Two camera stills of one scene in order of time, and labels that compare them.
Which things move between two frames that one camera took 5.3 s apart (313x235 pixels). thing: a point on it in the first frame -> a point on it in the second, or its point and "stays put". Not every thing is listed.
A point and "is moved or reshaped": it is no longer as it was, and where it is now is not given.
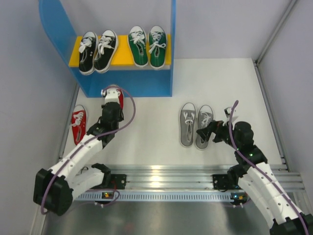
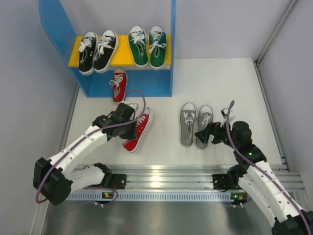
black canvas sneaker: [88, 49] stays put
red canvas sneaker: [79, 124] -> [143, 123]
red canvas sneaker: [121, 98] is moved or reshaped
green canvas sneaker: [138, 43] stays put
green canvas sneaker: [157, 45] stays put
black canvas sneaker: [105, 51] stays put
